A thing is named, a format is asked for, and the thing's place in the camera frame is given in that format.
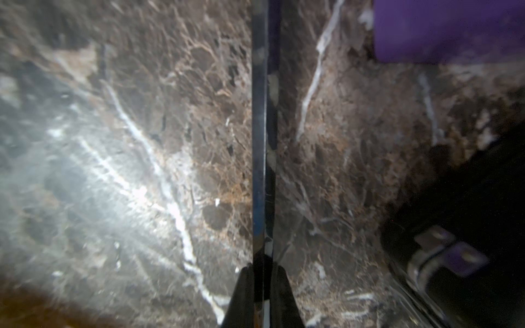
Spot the purple metronome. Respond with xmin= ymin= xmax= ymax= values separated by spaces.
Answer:
xmin=373 ymin=0 xmax=524 ymax=64

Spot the thin dark hex key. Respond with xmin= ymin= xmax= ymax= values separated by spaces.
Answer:
xmin=252 ymin=1 xmax=281 ymax=327

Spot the black ribbed metal case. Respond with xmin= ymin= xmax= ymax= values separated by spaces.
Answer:
xmin=381 ymin=125 xmax=524 ymax=327

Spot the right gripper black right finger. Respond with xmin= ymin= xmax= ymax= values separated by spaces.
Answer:
xmin=270 ymin=264 xmax=305 ymax=328

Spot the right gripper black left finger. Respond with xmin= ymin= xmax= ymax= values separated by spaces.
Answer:
xmin=220 ymin=264 xmax=254 ymax=328

